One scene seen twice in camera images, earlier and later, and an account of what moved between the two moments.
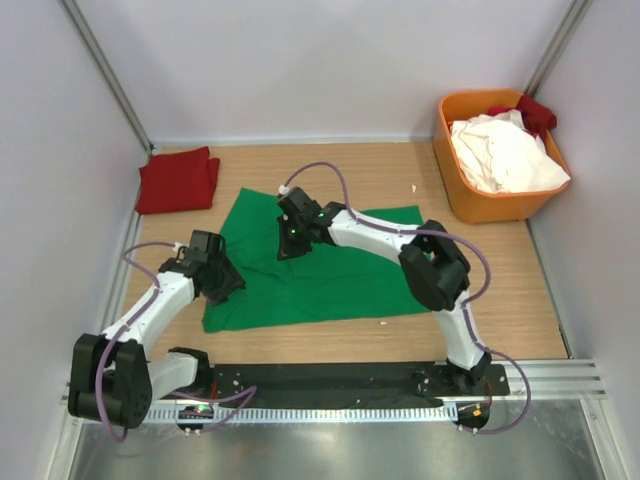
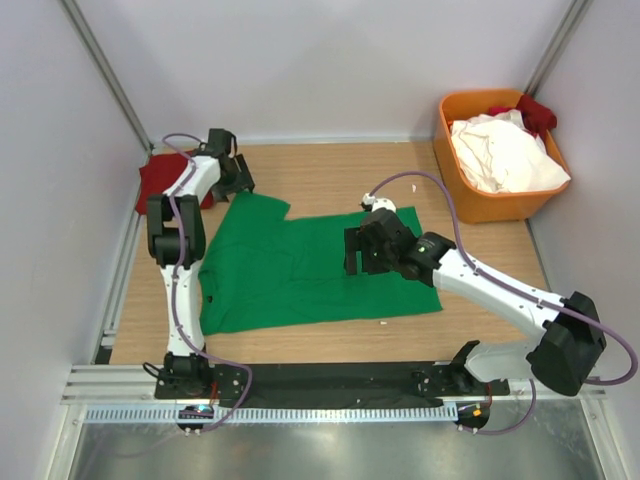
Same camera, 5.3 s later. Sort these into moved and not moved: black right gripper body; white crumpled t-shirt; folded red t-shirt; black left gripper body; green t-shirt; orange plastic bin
Moved: black right gripper body; black left gripper body
Not moved: green t-shirt; folded red t-shirt; orange plastic bin; white crumpled t-shirt
